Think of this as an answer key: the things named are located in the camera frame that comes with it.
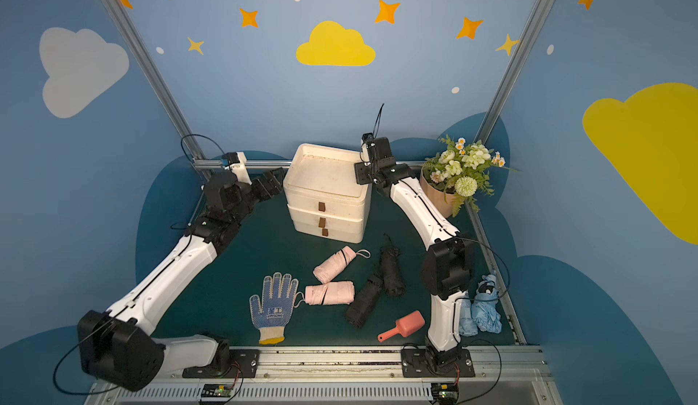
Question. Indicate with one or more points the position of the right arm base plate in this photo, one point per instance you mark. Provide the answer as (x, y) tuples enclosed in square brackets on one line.
[(420, 363)]

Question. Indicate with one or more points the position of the peach pot with flowers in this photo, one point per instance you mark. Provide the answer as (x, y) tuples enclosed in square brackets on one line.
[(453, 177)]

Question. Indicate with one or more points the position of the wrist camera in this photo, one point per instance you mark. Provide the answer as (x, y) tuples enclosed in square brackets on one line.
[(367, 139), (235, 162)]

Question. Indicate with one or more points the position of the black umbrella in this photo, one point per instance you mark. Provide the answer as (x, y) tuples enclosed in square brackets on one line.
[(390, 268), (364, 302)]

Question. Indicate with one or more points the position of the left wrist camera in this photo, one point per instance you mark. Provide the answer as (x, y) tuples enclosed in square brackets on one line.
[(235, 162)]

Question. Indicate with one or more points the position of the light blue umbrella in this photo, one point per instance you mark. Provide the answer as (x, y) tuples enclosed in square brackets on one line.
[(483, 308), (466, 325)]

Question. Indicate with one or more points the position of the pink folded umbrella lower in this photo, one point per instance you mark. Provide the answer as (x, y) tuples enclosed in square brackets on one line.
[(332, 293)]

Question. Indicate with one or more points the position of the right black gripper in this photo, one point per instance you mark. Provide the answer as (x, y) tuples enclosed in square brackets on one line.
[(368, 170)]

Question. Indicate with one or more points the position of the pink folded umbrella upper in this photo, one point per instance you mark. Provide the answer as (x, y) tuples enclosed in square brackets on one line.
[(336, 263)]

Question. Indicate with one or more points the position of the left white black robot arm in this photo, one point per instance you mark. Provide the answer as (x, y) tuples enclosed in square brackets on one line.
[(117, 345)]

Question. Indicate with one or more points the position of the pink folded umbrella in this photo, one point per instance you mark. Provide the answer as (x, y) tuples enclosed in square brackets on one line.
[(332, 293), (336, 263)]

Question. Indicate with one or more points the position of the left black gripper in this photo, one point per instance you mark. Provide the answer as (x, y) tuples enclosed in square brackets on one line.
[(270, 182)]

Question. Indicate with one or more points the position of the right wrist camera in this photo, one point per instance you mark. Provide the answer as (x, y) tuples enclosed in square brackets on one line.
[(367, 139)]

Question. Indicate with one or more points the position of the blue dotted work glove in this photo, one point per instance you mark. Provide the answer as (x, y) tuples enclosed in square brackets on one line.
[(272, 309)]

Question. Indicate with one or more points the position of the white three-drawer cabinet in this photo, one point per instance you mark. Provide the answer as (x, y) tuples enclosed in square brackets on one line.
[(323, 197)]

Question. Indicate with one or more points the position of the pink plastic scoop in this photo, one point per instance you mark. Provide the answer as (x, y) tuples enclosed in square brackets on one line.
[(405, 326)]

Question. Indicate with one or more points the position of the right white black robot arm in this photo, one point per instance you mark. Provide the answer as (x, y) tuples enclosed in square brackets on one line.
[(449, 263)]

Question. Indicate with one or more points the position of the aluminium front rail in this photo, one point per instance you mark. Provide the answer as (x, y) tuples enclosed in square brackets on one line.
[(486, 374)]

